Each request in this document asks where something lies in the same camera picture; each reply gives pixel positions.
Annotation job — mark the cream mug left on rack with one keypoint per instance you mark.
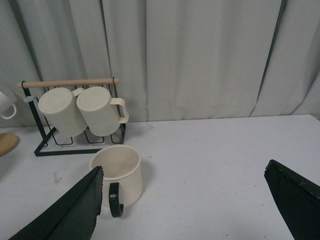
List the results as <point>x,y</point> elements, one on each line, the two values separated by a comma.
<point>59,106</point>

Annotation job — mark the cream mug right on rack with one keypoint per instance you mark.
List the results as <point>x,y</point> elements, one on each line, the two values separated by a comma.
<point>103,113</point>

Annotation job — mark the grey curtain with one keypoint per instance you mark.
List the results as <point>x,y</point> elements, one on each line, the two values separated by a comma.
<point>176,59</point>

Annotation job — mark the white hanging mug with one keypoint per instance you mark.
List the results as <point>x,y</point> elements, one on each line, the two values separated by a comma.
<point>7,100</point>

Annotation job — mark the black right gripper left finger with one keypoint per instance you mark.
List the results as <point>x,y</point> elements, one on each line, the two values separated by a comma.
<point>71,217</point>

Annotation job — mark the cream mug on rack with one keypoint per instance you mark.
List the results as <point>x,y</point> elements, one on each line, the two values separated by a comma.
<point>59,106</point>
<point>103,113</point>

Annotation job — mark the cream mug with black handle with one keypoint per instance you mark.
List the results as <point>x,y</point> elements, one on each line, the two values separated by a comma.
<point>122,177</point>

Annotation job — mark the black wire mug rack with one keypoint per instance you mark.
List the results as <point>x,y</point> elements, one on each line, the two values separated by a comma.
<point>52,142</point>

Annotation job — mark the round wooden base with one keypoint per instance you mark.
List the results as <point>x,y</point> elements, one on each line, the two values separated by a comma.
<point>8,141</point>

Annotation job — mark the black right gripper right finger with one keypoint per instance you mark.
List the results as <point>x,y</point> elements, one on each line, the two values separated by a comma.
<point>297,199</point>

